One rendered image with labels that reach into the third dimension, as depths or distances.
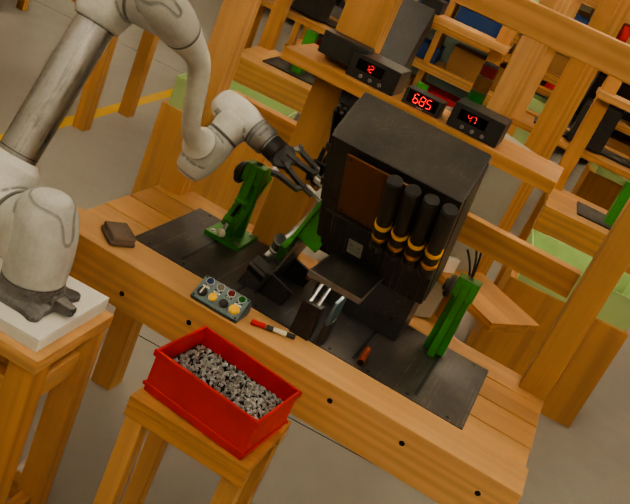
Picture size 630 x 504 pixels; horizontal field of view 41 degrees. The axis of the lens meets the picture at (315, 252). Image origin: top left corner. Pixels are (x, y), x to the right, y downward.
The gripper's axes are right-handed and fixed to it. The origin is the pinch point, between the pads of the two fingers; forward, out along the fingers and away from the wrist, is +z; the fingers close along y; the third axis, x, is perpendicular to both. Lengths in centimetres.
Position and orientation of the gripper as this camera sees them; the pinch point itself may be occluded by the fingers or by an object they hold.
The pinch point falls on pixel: (318, 190)
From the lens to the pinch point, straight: 249.8
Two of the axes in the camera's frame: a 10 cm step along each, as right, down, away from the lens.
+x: -1.5, 2.9, 9.4
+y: 6.7, -6.7, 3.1
